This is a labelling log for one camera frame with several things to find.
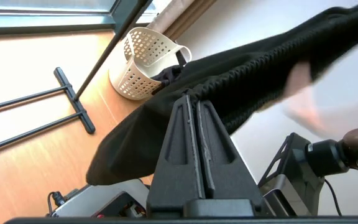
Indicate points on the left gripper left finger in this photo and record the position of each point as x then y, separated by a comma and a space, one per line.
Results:
172, 174

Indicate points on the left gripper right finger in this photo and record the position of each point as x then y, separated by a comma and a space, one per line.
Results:
228, 174

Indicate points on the black shorts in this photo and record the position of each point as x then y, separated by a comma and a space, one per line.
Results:
259, 62

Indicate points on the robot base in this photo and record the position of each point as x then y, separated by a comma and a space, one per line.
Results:
85, 199

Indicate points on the black clothes rack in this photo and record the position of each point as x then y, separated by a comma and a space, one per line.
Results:
76, 102

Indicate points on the white laundry basket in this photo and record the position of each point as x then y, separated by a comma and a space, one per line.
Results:
141, 46

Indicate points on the beige curtain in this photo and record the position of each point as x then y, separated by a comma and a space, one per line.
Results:
179, 15

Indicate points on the window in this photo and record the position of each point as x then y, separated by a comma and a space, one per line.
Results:
42, 21

